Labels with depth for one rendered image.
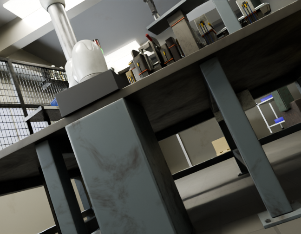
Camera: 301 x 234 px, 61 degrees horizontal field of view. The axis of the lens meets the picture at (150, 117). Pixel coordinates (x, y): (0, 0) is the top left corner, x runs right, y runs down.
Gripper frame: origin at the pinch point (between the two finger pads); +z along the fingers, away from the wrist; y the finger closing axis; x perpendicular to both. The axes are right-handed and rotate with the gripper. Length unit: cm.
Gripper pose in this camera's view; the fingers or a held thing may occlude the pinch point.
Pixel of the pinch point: (158, 19)
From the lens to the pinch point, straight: 175.4
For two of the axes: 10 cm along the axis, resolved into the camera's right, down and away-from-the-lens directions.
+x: -8.5, 4.2, 3.1
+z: 3.8, 9.0, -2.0
